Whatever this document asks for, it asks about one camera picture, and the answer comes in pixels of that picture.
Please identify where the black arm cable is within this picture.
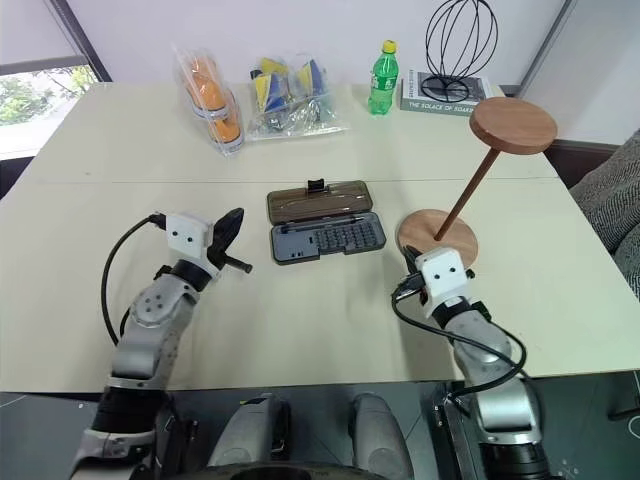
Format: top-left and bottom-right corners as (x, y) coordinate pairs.
(100, 213), (169, 347)
(390, 282), (528, 402)

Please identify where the green plastic soda bottle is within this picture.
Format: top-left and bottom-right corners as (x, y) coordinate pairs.
(367, 40), (402, 118)

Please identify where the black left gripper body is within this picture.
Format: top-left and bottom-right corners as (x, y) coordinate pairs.
(203, 230), (254, 277)

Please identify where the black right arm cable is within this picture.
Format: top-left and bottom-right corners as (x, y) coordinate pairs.
(390, 282), (528, 402)

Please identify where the clear bag with orange items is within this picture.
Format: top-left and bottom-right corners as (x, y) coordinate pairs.
(171, 43), (247, 161)

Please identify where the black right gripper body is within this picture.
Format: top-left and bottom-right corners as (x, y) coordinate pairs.
(405, 258), (427, 301)

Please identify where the grey hardcover book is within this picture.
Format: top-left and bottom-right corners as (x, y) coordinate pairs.
(399, 69), (495, 119)

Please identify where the dark brown side furniture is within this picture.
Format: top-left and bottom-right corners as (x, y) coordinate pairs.
(548, 138), (622, 190)

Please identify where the grey woven sofa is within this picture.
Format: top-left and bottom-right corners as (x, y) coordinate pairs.
(569, 128), (640, 297)

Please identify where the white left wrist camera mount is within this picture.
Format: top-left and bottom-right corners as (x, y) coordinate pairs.
(165, 211), (215, 262)

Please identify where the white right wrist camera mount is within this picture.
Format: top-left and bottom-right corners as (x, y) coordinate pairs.
(416, 247), (472, 319)

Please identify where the dark rounded robot leg shape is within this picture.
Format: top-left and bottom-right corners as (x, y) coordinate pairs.
(205, 391), (292, 472)
(348, 393), (416, 480)

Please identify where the window with grey frame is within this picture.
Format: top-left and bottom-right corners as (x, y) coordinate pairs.
(0, 0), (113, 162)

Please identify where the wooden round stand with rod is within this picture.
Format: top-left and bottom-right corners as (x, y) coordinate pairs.
(396, 96), (559, 270)

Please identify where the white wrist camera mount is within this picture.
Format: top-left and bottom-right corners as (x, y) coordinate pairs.
(165, 211), (215, 262)
(416, 247), (472, 319)

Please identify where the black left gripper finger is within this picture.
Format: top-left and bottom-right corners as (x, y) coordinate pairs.
(222, 207), (246, 254)
(211, 209), (240, 255)

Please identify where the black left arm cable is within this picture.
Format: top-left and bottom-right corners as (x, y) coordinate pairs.
(100, 213), (169, 347)

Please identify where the clear bag with blue-yellow items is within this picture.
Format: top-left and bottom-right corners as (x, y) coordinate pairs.
(246, 51), (349, 144)

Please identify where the grey precision screwdriver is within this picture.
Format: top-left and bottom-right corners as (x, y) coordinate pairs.
(279, 215), (363, 234)

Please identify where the black wire sculpture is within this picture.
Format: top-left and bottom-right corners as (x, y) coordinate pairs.
(418, 0), (499, 102)

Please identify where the screwdriver bit case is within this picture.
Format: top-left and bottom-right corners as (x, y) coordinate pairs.
(265, 176), (388, 267)

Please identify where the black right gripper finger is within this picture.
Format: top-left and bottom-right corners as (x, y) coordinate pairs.
(401, 243), (424, 274)

